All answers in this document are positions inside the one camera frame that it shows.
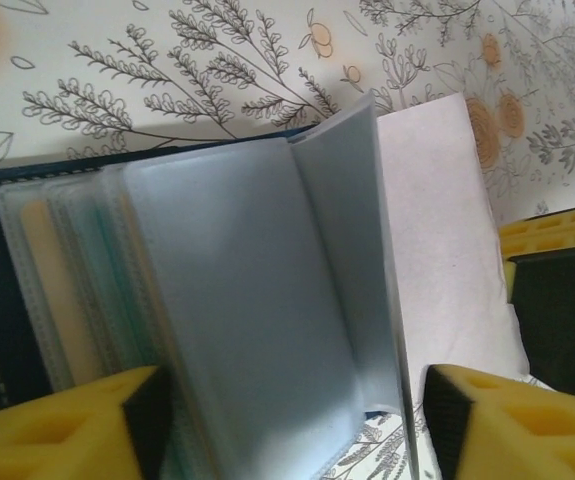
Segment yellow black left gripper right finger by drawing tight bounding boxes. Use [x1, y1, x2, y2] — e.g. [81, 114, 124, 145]
[423, 363, 575, 480]

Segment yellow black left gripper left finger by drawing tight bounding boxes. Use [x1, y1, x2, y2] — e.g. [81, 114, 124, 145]
[0, 364, 176, 480]

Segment beige card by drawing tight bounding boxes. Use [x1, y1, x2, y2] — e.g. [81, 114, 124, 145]
[18, 198, 104, 387]

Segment plain white card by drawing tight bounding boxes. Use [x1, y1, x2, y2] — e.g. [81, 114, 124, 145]
[375, 93, 536, 377]

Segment teal card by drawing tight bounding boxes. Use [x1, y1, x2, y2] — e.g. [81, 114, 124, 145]
[91, 207, 171, 374]

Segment navy blue card holder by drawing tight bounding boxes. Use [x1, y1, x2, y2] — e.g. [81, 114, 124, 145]
[0, 91, 421, 480]

